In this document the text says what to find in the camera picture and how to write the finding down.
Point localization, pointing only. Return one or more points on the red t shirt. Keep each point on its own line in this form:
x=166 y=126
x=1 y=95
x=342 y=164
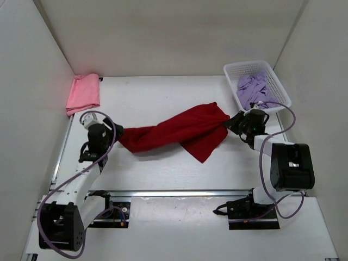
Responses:
x=199 y=130

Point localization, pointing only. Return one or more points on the white plastic basket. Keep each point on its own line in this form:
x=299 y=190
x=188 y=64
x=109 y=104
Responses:
x=235 y=71

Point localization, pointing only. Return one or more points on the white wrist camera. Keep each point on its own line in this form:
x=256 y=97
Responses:
x=88 y=120
x=256 y=105

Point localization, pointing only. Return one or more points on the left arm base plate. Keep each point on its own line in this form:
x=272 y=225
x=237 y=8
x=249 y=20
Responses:
x=117 y=216

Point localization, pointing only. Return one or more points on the pink t shirt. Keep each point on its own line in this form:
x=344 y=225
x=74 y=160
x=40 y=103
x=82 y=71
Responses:
x=84 y=93

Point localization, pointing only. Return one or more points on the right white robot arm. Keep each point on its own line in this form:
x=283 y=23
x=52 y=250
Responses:
x=284 y=168

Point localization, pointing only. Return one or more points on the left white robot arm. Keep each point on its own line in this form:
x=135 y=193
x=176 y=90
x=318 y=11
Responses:
x=65 y=216

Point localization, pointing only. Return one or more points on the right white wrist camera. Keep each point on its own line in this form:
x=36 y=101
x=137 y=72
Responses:
x=256 y=105

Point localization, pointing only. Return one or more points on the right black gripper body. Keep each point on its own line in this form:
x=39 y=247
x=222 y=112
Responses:
x=248 y=128

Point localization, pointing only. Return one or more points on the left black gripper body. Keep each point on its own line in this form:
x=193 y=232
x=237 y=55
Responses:
x=110 y=132

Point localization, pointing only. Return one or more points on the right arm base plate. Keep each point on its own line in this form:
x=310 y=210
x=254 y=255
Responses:
x=247 y=215

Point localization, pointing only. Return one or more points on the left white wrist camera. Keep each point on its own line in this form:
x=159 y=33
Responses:
x=88 y=120

